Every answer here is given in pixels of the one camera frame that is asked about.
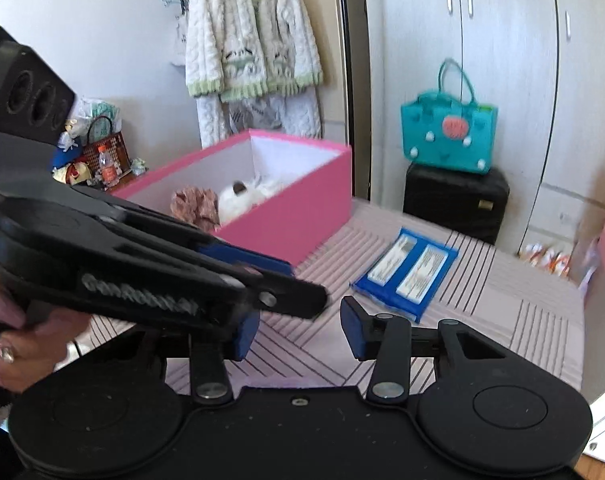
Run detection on bottle with orange label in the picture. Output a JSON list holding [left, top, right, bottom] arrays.
[[97, 144, 118, 184]]

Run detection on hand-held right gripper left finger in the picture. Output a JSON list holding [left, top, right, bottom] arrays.
[[142, 309, 261, 404]]

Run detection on pink cardboard box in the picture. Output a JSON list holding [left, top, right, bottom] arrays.
[[107, 129, 354, 267]]

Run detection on white wardrobe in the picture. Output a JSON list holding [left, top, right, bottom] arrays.
[[363, 0, 605, 261]]

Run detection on black suitcase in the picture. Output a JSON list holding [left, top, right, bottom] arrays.
[[403, 162, 511, 246]]

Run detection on teal felt handbag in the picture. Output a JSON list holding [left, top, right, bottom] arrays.
[[400, 58, 500, 176]]

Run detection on floral fabric scrunchie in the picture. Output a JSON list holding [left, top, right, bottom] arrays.
[[170, 185, 222, 234]]

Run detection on clear plastic bag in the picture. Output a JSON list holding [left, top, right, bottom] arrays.
[[573, 237, 604, 297]]

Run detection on brown woven basket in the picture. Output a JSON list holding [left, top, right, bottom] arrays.
[[80, 114, 134, 186]]

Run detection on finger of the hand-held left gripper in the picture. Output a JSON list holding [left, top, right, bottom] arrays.
[[202, 259, 330, 322], [132, 204, 296, 279]]

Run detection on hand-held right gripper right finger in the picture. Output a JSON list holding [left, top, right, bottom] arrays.
[[341, 295, 511, 405]]

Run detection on white fleece pyjama jacket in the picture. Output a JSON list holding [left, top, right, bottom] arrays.
[[184, 0, 325, 103]]

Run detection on white plastic bag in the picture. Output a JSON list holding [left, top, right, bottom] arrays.
[[72, 97, 121, 134]]

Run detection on orange white snack packets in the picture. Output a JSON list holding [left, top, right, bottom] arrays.
[[519, 241, 575, 279]]

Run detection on red and yellow packet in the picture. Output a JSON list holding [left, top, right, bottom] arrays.
[[52, 160, 91, 186]]

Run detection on person's left hand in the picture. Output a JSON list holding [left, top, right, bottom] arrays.
[[0, 262, 91, 394]]

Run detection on white panda plush toy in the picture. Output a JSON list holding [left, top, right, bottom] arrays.
[[217, 175, 288, 224]]

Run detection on blue wet wipes packet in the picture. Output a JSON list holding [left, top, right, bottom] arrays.
[[351, 227, 460, 325]]

